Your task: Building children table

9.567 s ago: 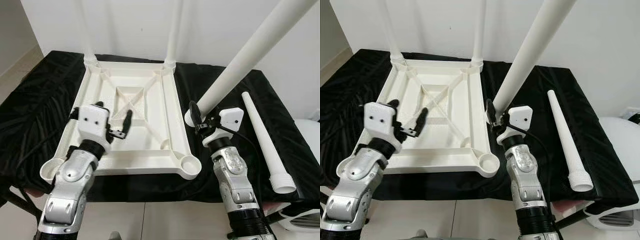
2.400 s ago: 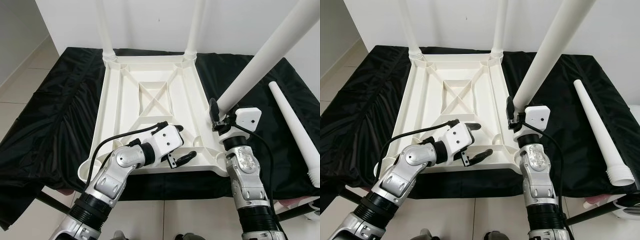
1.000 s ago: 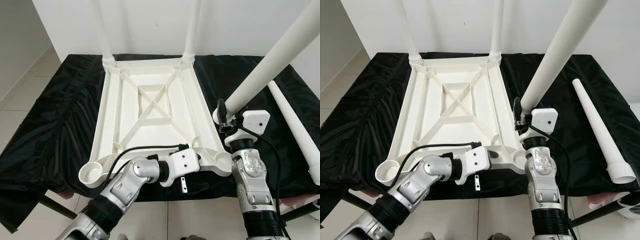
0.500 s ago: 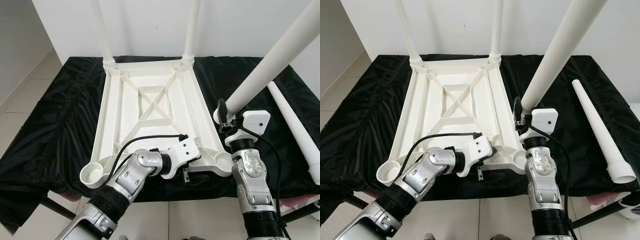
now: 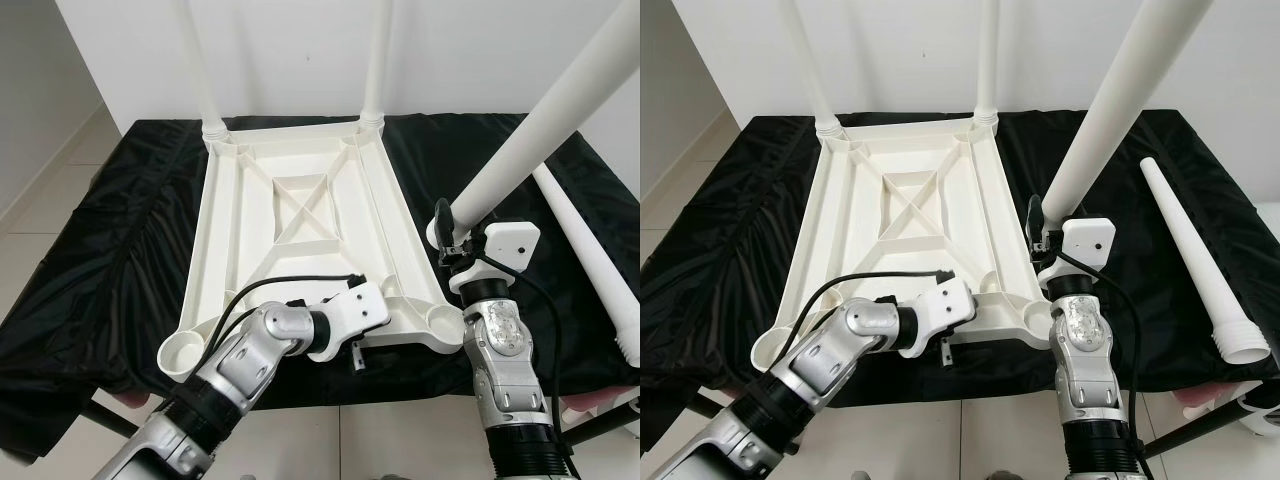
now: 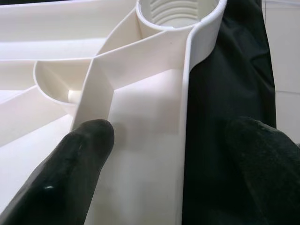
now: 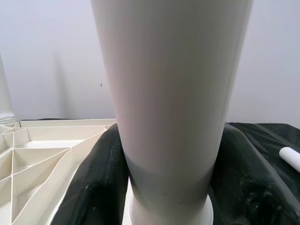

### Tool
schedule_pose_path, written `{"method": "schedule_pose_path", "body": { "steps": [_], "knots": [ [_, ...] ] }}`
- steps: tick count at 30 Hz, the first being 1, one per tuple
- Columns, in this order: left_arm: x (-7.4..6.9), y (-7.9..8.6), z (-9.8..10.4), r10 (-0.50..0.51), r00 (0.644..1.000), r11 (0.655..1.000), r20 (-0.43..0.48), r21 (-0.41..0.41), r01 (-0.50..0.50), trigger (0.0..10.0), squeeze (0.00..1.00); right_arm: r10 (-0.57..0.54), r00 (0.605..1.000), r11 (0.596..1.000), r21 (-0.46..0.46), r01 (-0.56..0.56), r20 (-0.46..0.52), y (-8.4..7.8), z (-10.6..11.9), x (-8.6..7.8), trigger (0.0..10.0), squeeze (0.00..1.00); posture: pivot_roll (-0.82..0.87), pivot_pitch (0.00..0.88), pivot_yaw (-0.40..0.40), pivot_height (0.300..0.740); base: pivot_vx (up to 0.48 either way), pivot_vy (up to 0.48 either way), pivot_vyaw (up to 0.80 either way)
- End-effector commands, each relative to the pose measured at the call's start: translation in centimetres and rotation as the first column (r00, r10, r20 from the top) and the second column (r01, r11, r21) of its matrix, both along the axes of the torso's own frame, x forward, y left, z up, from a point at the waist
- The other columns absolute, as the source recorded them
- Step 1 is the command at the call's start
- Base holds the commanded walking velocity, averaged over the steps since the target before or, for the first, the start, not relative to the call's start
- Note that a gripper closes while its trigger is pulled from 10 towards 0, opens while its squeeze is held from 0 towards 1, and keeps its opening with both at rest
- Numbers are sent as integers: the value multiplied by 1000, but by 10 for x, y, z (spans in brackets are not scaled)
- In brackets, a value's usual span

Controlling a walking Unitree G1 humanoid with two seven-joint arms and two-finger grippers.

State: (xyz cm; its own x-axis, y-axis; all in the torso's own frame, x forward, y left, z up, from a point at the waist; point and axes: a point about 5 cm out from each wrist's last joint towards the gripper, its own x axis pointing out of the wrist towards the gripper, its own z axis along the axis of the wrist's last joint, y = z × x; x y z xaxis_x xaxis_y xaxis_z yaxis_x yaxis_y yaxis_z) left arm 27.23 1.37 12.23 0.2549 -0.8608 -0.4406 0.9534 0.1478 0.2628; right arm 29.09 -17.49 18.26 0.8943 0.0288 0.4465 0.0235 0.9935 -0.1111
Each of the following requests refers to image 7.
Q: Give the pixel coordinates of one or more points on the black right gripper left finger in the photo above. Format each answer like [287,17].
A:
[93,187]

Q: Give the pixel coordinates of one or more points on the white plastic table top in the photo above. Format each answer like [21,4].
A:
[47,164]

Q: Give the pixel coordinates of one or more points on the white plastic table leg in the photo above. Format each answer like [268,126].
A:
[171,93]
[291,159]
[5,98]

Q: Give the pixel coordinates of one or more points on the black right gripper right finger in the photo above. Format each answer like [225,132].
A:
[246,192]

